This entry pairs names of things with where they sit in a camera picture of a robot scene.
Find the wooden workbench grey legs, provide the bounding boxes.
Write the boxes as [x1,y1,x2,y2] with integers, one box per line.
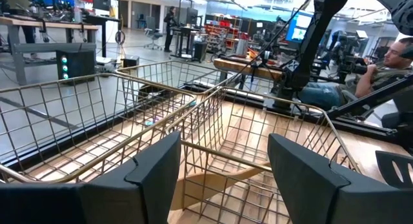
[0,15,99,86]

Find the grey office chair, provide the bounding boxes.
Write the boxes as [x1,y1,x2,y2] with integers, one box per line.
[143,16,164,51]

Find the wooden table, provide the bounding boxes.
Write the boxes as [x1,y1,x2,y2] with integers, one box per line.
[212,57,285,82]

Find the black box green lights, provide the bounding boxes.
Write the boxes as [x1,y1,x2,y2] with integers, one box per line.
[55,49,97,85]

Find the black standing desk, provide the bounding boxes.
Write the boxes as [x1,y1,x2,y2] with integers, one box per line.
[170,25,209,62]

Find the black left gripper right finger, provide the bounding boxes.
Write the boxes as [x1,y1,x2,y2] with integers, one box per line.
[267,132,413,224]

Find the gold wire basket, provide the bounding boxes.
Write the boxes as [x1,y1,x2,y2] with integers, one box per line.
[115,59,275,99]
[0,72,198,185]
[165,86,361,224]

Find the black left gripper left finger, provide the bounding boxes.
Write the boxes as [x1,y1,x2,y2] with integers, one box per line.
[0,130,182,224]

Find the black slotted turner steel handle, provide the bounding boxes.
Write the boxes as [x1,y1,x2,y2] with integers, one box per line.
[375,149,413,190]

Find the blue screen monitor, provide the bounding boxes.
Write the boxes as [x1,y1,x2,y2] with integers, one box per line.
[285,10,314,44]

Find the black robot station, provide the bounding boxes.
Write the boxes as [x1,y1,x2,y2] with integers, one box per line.
[330,30,370,85]

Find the black metal stand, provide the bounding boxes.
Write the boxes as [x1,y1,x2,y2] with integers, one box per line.
[325,74,413,121]

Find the solid wooden spatula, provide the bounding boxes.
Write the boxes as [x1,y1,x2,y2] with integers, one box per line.
[170,162,272,212]

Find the red storage shelf rack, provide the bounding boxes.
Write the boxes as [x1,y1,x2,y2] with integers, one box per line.
[205,19,251,56]

